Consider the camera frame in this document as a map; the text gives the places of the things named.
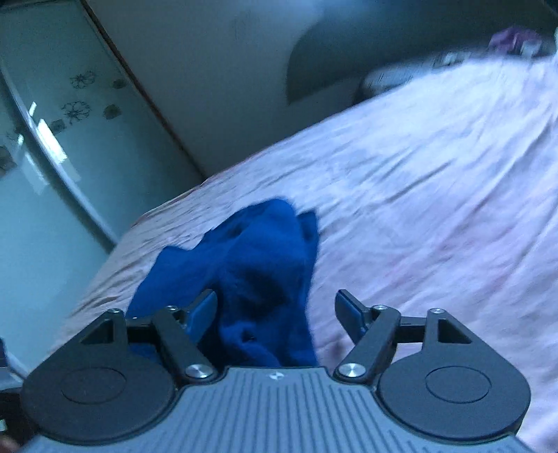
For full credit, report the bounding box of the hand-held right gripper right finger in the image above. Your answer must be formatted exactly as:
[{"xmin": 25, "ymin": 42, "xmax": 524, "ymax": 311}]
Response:
[{"xmin": 333, "ymin": 289, "xmax": 475, "ymax": 385}]

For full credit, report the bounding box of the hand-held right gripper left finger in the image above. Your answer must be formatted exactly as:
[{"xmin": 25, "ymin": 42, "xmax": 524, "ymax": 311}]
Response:
[{"xmin": 80, "ymin": 289, "xmax": 219, "ymax": 384}]

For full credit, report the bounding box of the blue knit garment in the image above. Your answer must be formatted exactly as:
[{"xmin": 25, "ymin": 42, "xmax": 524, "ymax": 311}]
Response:
[{"xmin": 126, "ymin": 198, "xmax": 321, "ymax": 369}]

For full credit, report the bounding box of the pink bed sheet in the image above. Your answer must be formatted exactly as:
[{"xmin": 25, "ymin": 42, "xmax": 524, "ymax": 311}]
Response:
[{"xmin": 48, "ymin": 53, "xmax": 558, "ymax": 453}]

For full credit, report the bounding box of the glass wardrobe door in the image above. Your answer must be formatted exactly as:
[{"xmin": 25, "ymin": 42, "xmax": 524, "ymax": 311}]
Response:
[{"xmin": 0, "ymin": 0, "xmax": 206, "ymax": 376}]

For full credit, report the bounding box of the printed pillow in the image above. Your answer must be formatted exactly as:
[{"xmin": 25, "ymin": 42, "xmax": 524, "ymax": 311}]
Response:
[{"xmin": 357, "ymin": 49, "xmax": 495, "ymax": 103}]

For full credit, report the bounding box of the dark headboard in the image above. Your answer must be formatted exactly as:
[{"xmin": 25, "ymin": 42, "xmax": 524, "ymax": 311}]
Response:
[{"xmin": 285, "ymin": 0, "xmax": 558, "ymax": 105}]

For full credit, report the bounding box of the purple cloth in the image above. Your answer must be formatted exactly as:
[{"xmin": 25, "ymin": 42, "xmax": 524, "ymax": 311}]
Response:
[{"xmin": 488, "ymin": 26, "xmax": 544, "ymax": 57}]

